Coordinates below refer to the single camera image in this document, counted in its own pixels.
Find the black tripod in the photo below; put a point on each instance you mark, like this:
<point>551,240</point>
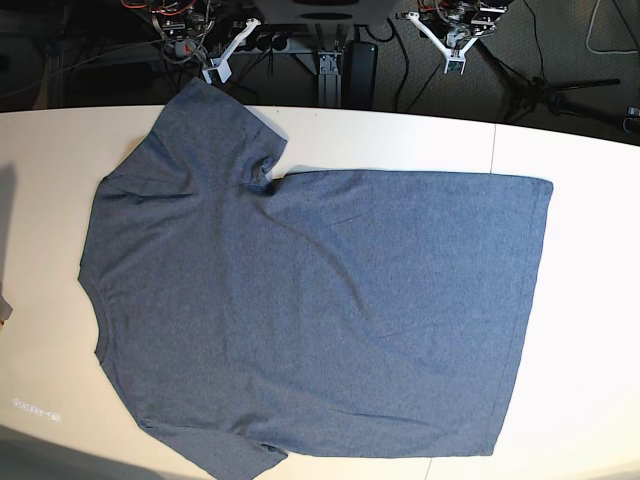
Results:
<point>524,95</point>

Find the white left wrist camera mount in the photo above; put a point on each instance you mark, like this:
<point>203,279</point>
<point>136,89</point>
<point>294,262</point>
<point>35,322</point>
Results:
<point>453,46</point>

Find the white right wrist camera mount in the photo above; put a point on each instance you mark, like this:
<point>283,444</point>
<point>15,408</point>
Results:
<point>220,66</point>

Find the black power adapter brick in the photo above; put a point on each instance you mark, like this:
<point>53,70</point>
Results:
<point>359,75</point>

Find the grey base camera stand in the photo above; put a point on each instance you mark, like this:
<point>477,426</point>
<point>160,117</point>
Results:
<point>325,12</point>

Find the blue grey T-shirt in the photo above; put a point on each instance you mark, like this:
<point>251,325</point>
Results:
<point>338,313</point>

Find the aluminium mounting bracket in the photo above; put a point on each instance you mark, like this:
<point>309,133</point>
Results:
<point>329,80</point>

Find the white power strip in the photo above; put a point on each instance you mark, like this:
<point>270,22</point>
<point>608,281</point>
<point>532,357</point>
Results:
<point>267,43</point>

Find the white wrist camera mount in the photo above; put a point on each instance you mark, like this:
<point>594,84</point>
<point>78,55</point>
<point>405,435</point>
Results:
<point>453,46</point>
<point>220,66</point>

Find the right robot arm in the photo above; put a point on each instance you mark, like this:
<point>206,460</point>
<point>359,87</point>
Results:
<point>183,27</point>

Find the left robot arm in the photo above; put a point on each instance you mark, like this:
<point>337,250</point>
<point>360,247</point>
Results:
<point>461,19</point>

